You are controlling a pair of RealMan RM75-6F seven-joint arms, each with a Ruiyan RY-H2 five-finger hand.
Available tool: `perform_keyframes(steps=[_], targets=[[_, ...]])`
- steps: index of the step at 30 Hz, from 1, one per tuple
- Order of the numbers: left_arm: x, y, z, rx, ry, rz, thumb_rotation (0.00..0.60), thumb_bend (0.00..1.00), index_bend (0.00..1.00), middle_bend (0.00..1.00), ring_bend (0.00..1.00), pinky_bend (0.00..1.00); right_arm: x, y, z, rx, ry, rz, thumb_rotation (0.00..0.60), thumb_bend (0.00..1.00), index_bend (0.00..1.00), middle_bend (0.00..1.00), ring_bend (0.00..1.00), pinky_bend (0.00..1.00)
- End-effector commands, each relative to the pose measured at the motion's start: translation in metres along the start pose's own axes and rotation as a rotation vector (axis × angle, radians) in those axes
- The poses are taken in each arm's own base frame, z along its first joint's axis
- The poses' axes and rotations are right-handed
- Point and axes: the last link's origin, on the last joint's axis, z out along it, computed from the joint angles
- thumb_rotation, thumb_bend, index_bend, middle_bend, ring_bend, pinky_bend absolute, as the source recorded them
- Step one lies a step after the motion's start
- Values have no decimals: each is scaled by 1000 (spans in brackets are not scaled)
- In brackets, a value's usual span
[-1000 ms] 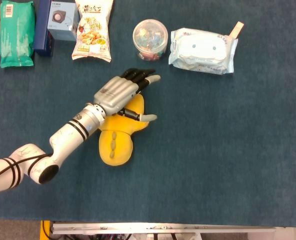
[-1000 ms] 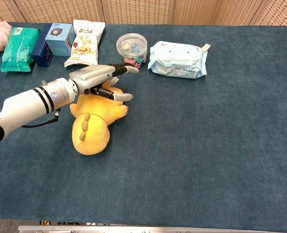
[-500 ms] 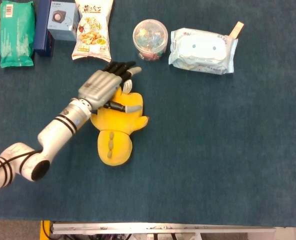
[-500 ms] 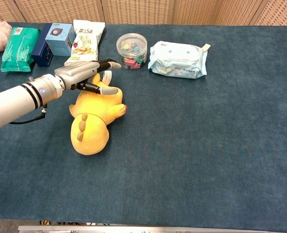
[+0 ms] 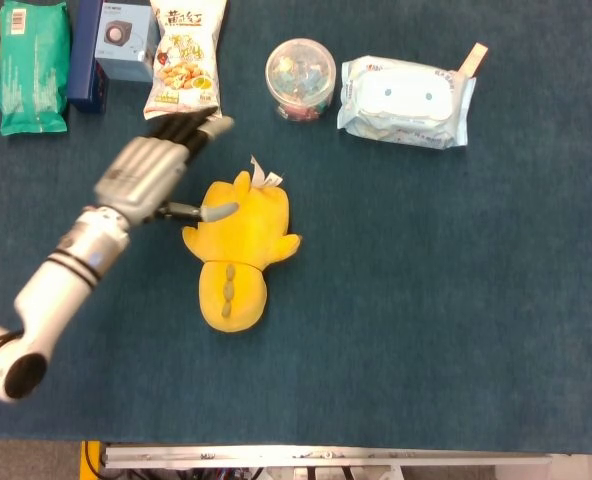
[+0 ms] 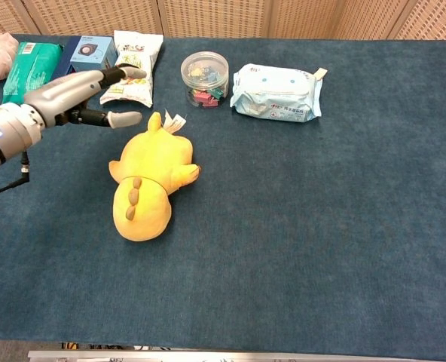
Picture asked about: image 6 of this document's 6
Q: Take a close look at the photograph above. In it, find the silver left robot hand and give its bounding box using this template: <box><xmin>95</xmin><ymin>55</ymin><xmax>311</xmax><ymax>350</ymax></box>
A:
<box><xmin>23</xmin><ymin>64</ymin><xmax>148</xmax><ymax>130</ymax></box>

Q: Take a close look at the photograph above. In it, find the yellow plush toy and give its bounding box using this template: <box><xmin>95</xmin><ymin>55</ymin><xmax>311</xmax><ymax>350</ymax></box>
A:
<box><xmin>108</xmin><ymin>109</ymin><xmax>202</xmax><ymax>243</ymax></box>

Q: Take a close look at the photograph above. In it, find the dark blue cardboard box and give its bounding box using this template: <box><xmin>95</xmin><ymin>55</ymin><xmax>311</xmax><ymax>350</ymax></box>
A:
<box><xmin>51</xmin><ymin>36</ymin><xmax>83</xmax><ymax>80</ymax></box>

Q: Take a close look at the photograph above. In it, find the green plastic package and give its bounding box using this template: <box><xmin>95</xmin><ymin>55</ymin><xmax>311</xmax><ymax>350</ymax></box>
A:
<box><xmin>1</xmin><ymin>41</ymin><xmax>65</xmax><ymax>105</ymax></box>

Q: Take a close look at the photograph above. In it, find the light blue speaker box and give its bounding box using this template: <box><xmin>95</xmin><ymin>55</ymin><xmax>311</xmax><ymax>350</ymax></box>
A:
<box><xmin>70</xmin><ymin>35</ymin><xmax>119</xmax><ymax>75</ymax></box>

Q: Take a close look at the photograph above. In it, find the white snack bag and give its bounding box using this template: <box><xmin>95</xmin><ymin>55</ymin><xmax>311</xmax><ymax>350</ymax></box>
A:
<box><xmin>99</xmin><ymin>29</ymin><xmax>164</xmax><ymax>110</ymax></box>

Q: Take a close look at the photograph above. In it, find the clear jar of binder clips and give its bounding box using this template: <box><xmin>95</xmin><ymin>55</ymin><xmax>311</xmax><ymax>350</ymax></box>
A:
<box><xmin>180</xmin><ymin>51</ymin><xmax>230</xmax><ymax>109</ymax></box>

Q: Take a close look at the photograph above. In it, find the beige woven folding screen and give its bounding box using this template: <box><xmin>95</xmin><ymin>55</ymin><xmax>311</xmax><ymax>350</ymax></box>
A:
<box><xmin>0</xmin><ymin>0</ymin><xmax>446</xmax><ymax>41</ymax></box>

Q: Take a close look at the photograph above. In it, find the light blue wet wipes pack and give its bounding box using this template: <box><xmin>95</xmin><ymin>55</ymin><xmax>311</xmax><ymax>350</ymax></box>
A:
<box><xmin>229</xmin><ymin>63</ymin><xmax>328</xmax><ymax>124</ymax></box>

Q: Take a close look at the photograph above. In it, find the teal felt table cover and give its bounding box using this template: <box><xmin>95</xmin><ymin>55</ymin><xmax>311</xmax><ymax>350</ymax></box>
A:
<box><xmin>0</xmin><ymin>33</ymin><xmax>446</xmax><ymax>357</ymax></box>

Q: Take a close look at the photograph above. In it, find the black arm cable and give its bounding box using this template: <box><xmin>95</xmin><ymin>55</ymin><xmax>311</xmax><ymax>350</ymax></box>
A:
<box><xmin>0</xmin><ymin>150</ymin><xmax>32</xmax><ymax>199</ymax></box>

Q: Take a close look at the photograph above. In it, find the aluminium profile rail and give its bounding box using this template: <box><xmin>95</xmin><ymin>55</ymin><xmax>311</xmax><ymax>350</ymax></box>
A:
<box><xmin>27</xmin><ymin>349</ymin><xmax>446</xmax><ymax>362</ymax></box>

